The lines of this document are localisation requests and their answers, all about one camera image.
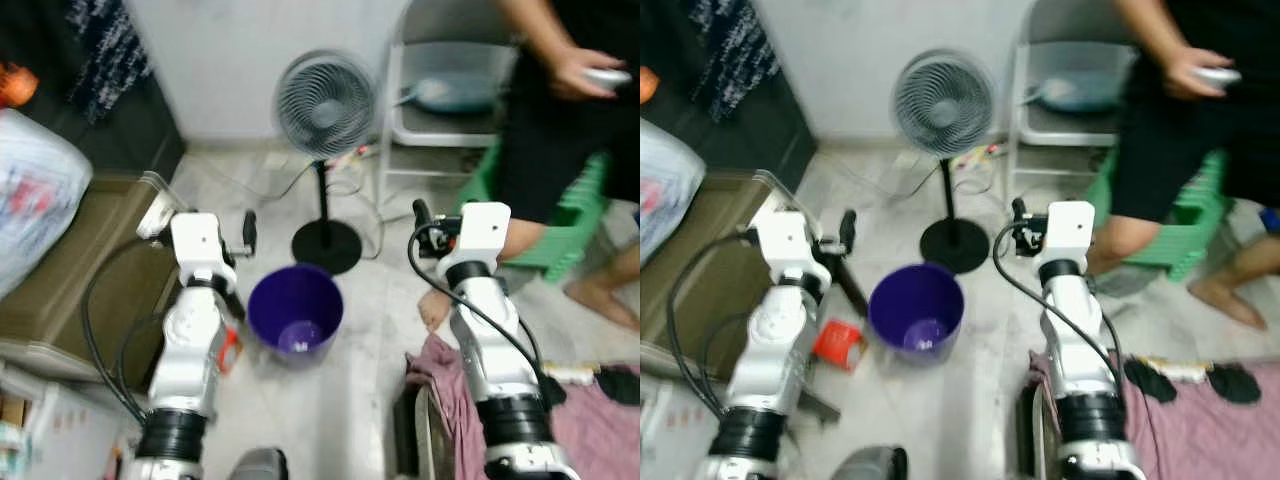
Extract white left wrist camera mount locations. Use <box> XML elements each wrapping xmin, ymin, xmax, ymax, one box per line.
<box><xmin>170</xmin><ymin>212</ymin><xmax>236</xmax><ymax>286</ymax></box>
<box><xmin>757</xmin><ymin>210</ymin><xmax>823</xmax><ymax>286</ymax></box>

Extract navy white patterned cloth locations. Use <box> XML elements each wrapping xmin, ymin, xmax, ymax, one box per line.
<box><xmin>690</xmin><ymin>0</ymin><xmax>781</xmax><ymax>123</ymax></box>
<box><xmin>65</xmin><ymin>0</ymin><xmax>153</xmax><ymax>126</ymax></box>

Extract pale blue pouch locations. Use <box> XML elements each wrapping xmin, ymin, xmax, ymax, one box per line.
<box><xmin>1025</xmin><ymin>72</ymin><xmax>1126</xmax><ymax>114</ymax></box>
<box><xmin>400</xmin><ymin>72</ymin><xmax>503</xmax><ymax>114</ymax></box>

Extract black rod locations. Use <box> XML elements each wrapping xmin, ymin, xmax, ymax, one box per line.
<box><xmin>828</xmin><ymin>255</ymin><xmax>871</xmax><ymax>318</ymax></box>
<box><xmin>220</xmin><ymin>262</ymin><xmax>247</xmax><ymax>323</ymax></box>

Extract green plastic stool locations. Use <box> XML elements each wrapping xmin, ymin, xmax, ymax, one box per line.
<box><xmin>1085</xmin><ymin>148</ymin><xmax>1229</xmax><ymax>283</ymax></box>
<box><xmin>455</xmin><ymin>140</ymin><xmax>613</xmax><ymax>284</ymax></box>

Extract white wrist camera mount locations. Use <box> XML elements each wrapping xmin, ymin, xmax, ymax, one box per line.
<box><xmin>1035</xmin><ymin>200</ymin><xmax>1097</xmax><ymax>281</ymax></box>
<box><xmin>757</xmin><ymin>210</ymin><xmax>823</xmax><ymax>286</ymax></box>
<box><xmin>438</xmin><ymin>202</ymin><xmax>512</xmax><ymax>283</ymax></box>
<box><xmin>170</xmin><ymin>212</ymin><xmax>236</xmax><ymax>286</ymax></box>

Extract pink cartoon print blanket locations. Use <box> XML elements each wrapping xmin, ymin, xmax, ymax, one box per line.
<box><xmin>1028</xmin><ymin>350</ymin><xmax>1280</xmax><ymax>480</ymax></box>
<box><xmin>403</xmin><ymin>333</ymin><xmax>641</xmax><ymax>480</ymax></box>

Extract white power strip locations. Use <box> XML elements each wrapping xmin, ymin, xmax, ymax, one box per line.
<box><xmin>325</xmin><ymin>143</ymin><xmax>379</xmax><ymax>171</ymax></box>
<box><xmin>950</xmin><ymin>143</ymin><xmax>1004</xmax><ymax>173</ymax></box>

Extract short black left arm cable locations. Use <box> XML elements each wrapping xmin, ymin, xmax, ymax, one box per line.
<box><xmin>698</xmin><ymin>312</ymin><xmax>751</xmax><ymax>411</ymax></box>
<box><xmin>116</xmin><ymin>312</ymin><xmax>166</xmax><ymax>411</ymax></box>

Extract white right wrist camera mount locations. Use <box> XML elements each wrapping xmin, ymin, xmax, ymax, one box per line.
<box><xmin>438</xmin><ymin>202</ymin><xmax>512</xmax><ymax>283</ymax></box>
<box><xmin>1035</xmin><ymin>200</ymin><xmax>1097</xmax><ymax>281</ymax></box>

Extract grey left robot leg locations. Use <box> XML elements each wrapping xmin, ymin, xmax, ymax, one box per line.
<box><xmin>830</xmin><ymin>445</ymin><xmax>909</xmax><ymax>480</ymax></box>
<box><xmin>230</xmin><ymin>447</ymin><xmax>291</xmax><ymax>480</ymax></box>

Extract grey pedestal fan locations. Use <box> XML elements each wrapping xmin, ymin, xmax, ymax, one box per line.
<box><xmin>273</xmin><ymin>50</ymin><xmax>383</xmax><ymax>277</ymax></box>
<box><xmin>892</xmin><ymin>48</ymin><xmax>999</xmax><ymax>276</ymax></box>

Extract person's bare left leg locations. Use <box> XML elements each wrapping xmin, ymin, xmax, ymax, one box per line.
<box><xmin>563</xmin><ymin>232</ymin><xmax>641</xmax><ymax>333</ymax></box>
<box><xmin>1188</xmin><ymin>232</ymin><xmax>1280</xmax><ymax>331</ymax></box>

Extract orange snack packet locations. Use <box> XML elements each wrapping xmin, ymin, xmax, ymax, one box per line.
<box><xmin>810</xmin><ymin>317</ymin><xmax>868</xmax><ymax>373</ymax></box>
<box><xmin>218</xmin><ymin>328</ymin><xmax>244</xmax><ymax>376</ymax></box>

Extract brown plastic storage box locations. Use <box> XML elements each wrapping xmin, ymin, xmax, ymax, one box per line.
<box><xmin>0</xmin><ymin>172</ymin><xmax>188</xmax><ymax>383</ymax></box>
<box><xmin>640</xmin><ymin>172</ymin><xmax>796</xmax><ymax>381</ymax></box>

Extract long black left arm cable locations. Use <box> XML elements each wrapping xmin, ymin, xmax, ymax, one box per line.
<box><xmin>80</xmin><ymin>236</ymin><xmax>176</xmax><ymax>426</ymax></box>
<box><xmin>662</xmin><ymin>232</ymin><xmax>761</xmax><ymax>421</ymax></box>

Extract purple plastic bucket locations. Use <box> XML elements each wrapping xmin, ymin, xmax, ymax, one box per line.
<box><xmin>246</xmin><ymin>263</ymin><xmax>346</xmax><ymax>371</ymax></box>
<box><xmin>867</xmin><ymin>262</ymin><xmax>967</xmax><ymax>363</ymax></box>

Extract person's right hand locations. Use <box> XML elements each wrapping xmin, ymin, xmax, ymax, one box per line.
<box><xmin>1165</xmin><ymin>47</ymin><xmax>1233</xmax><ymax>101</ymax></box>
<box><xmin>548</xmin><ymin>47</ymin><xmax>613</xmax><ymax>101</ymax></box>

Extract person in black clothes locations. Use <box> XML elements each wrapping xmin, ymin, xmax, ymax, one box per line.
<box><xmin>1110</xmin><ymin>0</ymin><xmax>1280</xmax><ymax>226</ymax></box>
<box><xmin>495</xmin><ymin>0</ymin><xmax>641</xmax><ymax>226</ymax></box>

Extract dark wooden cabinet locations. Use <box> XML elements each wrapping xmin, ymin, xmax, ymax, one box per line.
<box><xmin>640</xmin><ymin>0</ymin><xmax>819</xmax><ymax>183</ymax></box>
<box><xmin>0</xmin><ymin>0</ymin><xmax>188</xmax><ymax>183</ymax></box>

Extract white plastic drawer unit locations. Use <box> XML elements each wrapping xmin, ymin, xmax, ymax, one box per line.
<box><xmin>640</xmin><ymin>372</ymin><xmax>706</xmax><ymax>480</ymax></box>
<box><xmin>0</xmin><ymin>362</ymin><xmax>156</xmax><ymax>480</ymax></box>

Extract white printed plastic bag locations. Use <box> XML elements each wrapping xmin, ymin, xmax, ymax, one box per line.
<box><xmin>0</xmin><ymin>108</ymin><xmax>93</xmax><ymax>301</ymax></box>
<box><xmin>640</xmin><ymin>118</ymin><xmax>706</xmax><ymax>266</ymax></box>

